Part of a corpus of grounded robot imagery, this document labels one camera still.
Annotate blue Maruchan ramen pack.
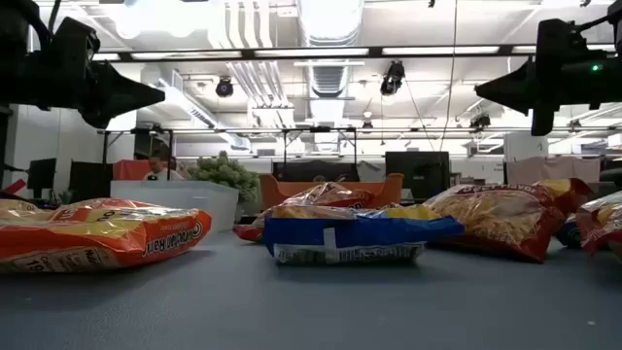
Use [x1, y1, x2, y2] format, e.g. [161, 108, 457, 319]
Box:
[263, 203, 467, 266]
[555, 212, 586, 250]

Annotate orange plastic bin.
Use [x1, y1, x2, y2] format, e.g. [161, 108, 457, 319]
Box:
[259, 172, 405, 211]

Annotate orange partition cloth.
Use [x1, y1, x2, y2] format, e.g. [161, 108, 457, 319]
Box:
[112, 158, 153, 182]

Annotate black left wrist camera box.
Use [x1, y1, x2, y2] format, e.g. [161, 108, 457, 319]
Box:
[52, 17, 102, 62]

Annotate corrugated silver ventilation duct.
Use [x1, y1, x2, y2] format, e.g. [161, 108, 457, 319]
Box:
[296, 0, 364, 98]

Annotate red Maruchan ramen pack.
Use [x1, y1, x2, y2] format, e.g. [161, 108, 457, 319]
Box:
[232, 181, 376, 243]
[574, 190, 622, 262]

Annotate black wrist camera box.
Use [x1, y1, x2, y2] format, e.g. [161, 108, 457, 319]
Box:
[536, 17, 593, 63]
[52, 17, 102, 62]

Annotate person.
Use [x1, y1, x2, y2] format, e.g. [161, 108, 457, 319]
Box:
[142, 154, 186, 183]

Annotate black ceiling spotlight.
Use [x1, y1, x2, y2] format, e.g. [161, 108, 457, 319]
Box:
[468, 112, 492, 131]
[379, 59, 406, 97]
[215, 76, 235, 99]

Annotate snack packets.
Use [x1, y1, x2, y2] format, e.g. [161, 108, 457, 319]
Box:
[421, 183, 569, 264]

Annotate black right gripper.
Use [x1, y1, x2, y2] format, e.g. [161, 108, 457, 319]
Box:
[474, 57, 608, 137]

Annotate artificial green plant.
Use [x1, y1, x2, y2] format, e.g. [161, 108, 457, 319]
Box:
[187, 150, 261, 204]

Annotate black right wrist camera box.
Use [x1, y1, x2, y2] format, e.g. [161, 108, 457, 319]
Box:
[536, 17, 593, 63]

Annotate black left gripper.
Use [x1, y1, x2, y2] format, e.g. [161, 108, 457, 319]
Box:
[28, 51, 166, 130]

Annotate translucent clear plastic bin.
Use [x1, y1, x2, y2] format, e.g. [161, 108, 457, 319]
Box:
[109, 180, 240, 233]

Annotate black metal rack frame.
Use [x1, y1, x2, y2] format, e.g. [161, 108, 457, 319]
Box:
[99, 126, 360, 169]

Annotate beige hanging cloth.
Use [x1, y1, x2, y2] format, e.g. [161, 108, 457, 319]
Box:
[504, 156, 602, 186]

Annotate small black monitor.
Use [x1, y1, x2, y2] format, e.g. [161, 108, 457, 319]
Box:
[26, 157, 57, 192]

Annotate black overhead frame bar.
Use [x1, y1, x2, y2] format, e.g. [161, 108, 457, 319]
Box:
[89, 44, 622, 62]

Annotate large black monitor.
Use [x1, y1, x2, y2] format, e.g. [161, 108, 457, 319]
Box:
[385, 151, 452, 201]

